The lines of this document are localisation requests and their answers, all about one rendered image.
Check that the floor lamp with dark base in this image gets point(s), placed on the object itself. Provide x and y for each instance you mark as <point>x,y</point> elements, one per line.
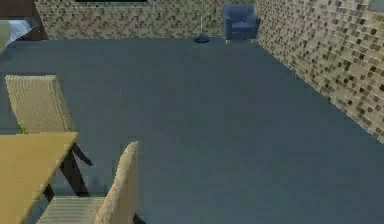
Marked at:
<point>202,39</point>

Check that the blue armchair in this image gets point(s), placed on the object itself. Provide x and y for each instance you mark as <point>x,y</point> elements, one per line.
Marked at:
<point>240,23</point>

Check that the beige wicker chair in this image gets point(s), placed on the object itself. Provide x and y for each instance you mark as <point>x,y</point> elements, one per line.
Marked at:
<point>116,190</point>
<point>36,103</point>

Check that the yellow wooden table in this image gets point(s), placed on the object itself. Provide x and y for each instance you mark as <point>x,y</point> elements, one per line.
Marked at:
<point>26,166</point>

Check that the white pillow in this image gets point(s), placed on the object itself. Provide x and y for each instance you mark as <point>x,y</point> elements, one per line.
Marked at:
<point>16,30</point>

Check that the dark brown bed frame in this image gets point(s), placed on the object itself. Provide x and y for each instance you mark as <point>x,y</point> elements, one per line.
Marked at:
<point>20,8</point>

